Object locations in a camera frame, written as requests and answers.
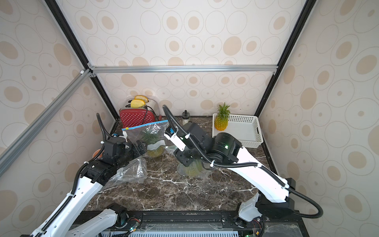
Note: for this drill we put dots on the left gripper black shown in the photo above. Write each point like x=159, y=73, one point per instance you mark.
x=138, y=151

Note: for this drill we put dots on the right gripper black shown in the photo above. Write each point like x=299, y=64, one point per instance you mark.
x=182, y=157

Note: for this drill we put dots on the green-zip bag with pineapple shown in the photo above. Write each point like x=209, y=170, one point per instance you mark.
x=194, y=170

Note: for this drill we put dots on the clear zip-top bag blue slider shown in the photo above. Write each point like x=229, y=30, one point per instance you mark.
x=134, y=172

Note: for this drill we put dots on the blue-zip bag with pineapple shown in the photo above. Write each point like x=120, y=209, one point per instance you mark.
x=150, y=135

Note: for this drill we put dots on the yellow pineapple green crown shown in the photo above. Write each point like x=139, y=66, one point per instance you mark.
x=222, y=118

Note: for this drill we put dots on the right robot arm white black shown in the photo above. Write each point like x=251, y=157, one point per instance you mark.
x=225, y=151

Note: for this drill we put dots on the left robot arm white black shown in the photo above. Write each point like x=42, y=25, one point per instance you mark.
x=114, y=154

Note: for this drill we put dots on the red toaster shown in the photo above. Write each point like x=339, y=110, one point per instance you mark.
x=132, y=117

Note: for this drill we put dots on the orange plastic cup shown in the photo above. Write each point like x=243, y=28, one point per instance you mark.
x=96, y=152

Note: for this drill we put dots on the small bottle black cap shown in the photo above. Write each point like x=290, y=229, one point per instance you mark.
x=185, y=117

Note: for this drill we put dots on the front yellow toast slice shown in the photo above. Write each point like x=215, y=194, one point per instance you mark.
x=137, y=103

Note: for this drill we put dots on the yellow toast slice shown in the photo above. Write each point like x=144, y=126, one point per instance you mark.
x=137, y=103
x=141, y=97

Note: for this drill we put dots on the rear yellow toast slice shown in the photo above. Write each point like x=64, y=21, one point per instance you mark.
x=141, y=97

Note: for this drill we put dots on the white perforated plastic basket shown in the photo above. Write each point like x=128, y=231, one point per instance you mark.
x=244, y=128

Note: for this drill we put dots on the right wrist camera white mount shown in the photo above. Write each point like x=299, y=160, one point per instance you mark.
x=171, y=135

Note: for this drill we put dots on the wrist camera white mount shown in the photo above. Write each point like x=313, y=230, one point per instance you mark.
x=124, y=136
x=171, y=135

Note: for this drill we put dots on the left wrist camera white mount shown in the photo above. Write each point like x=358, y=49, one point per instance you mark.
x=124, y=136

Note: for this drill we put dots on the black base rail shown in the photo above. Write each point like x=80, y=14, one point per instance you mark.
x=181, y=224

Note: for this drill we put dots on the horizontal aluminium frame bar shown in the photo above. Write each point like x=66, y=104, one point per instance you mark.
x=184, y=69

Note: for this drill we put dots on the left diagonal aluminium frame bar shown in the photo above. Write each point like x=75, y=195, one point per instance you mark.
x=9, y=156

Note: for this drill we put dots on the left black frame post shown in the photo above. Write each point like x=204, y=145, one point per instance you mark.
x=58, y=15

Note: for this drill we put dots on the black frame post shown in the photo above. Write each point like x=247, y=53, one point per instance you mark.
x=300, y=24
x=58, y=15

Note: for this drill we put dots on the right black frame post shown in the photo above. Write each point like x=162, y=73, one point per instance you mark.
x=300, y=24

